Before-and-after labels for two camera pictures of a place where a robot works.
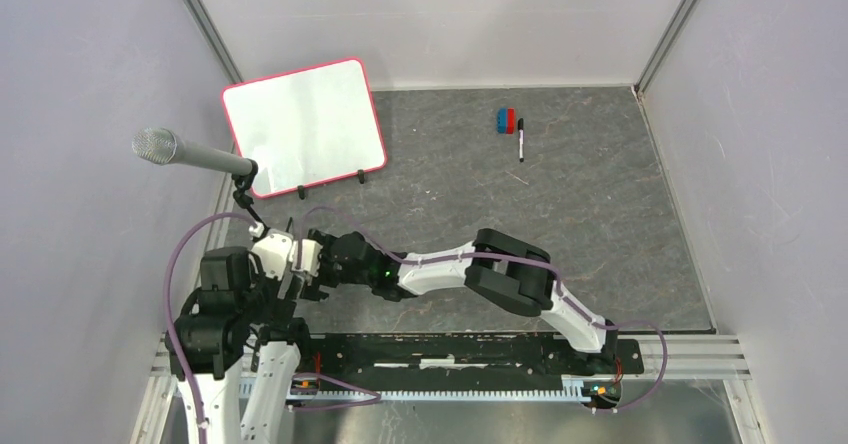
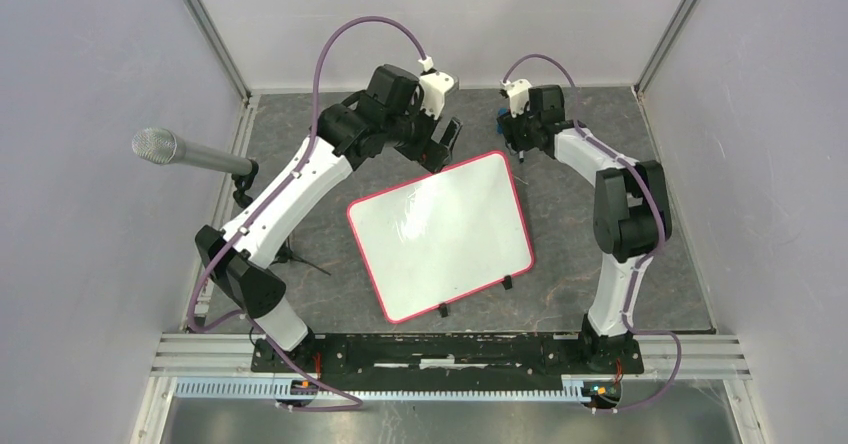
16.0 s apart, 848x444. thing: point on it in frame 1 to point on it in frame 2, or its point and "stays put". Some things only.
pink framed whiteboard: (307, 126) to (442, 235)
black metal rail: (429, 356) stays put
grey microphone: (157, 145) stays put
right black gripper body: (331, 273) to (519, 131)
